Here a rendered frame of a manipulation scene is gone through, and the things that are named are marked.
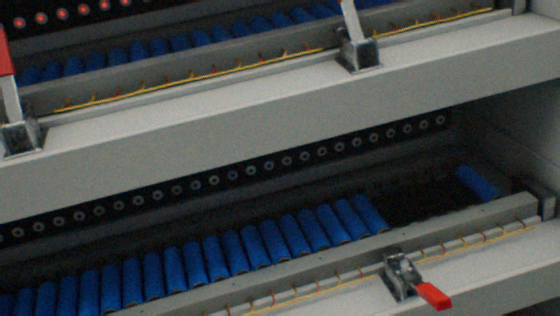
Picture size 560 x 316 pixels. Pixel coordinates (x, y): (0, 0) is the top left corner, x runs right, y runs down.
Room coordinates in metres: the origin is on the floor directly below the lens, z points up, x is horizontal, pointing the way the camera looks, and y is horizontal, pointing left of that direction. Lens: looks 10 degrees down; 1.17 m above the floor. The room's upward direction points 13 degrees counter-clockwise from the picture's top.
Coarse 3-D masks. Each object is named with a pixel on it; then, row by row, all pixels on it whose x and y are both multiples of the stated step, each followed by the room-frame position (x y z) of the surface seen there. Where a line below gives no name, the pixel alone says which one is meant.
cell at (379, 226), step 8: (352, 200) 0.55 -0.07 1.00; (360, 200) 0.55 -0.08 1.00; (368, 200) 0.55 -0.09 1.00; (360, 208) 0.54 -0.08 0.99; (368, 208) 0.53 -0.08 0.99; (360, 216) 0.53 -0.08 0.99; (368, 216) 0.52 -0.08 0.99; (376, 216) 0.51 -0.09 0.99; (368, 224) 0.51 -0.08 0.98; (376, 224) 0.50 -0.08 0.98; (384, 224) 0.50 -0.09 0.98; (376, 232) 0.50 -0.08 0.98
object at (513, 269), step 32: (480, 128) 0.61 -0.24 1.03; (352, 160) 0.59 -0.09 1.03; (384, 160) 0.60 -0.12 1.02; (480, 160) 0.61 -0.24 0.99; (512, 160) 0.56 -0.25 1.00; (544, 160) 0.51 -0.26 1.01; (224, 192) 0.57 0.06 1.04; (256, 192) 0.58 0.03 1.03; (384, 192) 0.58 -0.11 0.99; (512, 192) 0.53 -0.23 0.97; (544, 192) 0.49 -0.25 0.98; (96, 224) 0.55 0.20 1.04; (128, 224) 0.56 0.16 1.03; (544, 224) 0.49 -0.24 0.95; (0, 256) 0.53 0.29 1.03; (32, 256) 0.54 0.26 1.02; (160, 256) 0.54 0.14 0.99; (448, 256) 0.47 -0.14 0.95; (480, 256) 0.46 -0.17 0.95; (512, 256) 0.46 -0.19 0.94; (544, 256) 0.45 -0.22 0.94; (352, 288) 0.45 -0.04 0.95; (384, 288) 0.45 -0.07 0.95; (448, 288) 0.43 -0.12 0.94; (480, 288) 0.43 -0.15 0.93; (512, 288) 0.44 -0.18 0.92; (544, 288) 0.45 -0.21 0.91
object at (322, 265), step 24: (528, 192) 0.50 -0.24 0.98; (456, 216) 0.49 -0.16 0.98; (480, 216) 0.48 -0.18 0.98; (504, 216) 0.49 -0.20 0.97; (528, 216) 0.49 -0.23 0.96; (360, 240) 0.48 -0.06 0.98; (384, 240) 0.47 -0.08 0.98; (408, 240) 0.47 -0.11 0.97; (432, 240) 0.48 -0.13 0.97; (288, 264) 0.46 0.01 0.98; (312, 264) 0.46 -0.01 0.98; (336, 264) 0.46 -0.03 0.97; (360, 264) 0.47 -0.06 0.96; (216, 288) 0.45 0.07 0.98; (240, 288) 0.45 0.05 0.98; (264, 288) 0.45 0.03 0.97; (288, 288) 0.46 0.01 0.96; (336, 288) 0.45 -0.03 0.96; (120, 312) 0.44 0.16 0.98; (144, 312) 0.44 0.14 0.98; (168, 312) 0.44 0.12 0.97; (192, 312) 0.44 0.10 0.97; (216, 312) 0.45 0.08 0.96
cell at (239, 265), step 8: (232, 232) 0.53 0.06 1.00; (224, 240) 0.52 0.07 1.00; (232, 240) 0.52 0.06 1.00; (224, 248) 0.52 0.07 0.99; (232, 248) 0.51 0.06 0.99; (240, 248) 0.51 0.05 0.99; (232, 256) 0.50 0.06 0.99; (240, 256) 0.49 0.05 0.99; (232, 264) 0.49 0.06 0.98; (240, 264) 0.48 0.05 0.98; (232, 272) 0.48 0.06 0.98
